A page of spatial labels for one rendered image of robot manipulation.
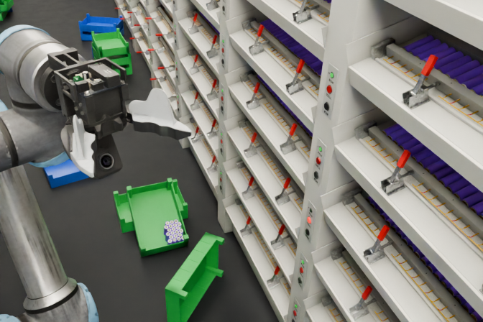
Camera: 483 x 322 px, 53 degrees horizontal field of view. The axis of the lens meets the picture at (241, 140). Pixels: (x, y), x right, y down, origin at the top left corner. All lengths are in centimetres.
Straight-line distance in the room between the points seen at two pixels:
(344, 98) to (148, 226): 131
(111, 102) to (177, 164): 195
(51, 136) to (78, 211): 155
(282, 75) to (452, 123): 63
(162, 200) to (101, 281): 44
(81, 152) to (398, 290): 73
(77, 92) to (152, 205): 161
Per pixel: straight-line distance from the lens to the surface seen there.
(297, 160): 135
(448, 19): 80
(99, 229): 225
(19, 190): 140
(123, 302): 196
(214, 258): 197
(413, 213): 96
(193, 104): 235
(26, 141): 81
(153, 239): 212
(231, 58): 170
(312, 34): 115
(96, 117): 63
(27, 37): 78
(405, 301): 106
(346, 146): 109
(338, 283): 131
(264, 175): 161
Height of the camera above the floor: 152
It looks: 33 degrees down
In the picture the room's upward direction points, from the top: 2 degrees clockwise
